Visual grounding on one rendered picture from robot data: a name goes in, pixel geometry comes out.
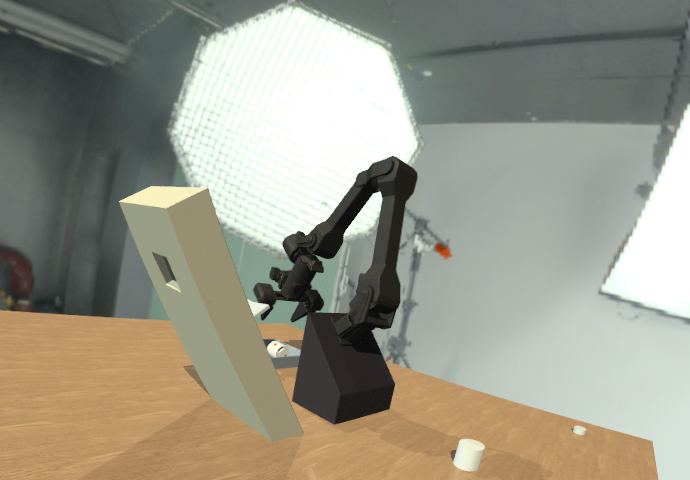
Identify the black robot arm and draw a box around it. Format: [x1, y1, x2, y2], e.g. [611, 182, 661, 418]
[283, 156, 417, 345]

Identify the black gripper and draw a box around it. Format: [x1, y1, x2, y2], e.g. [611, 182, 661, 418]
[253, 270, 324, 323]

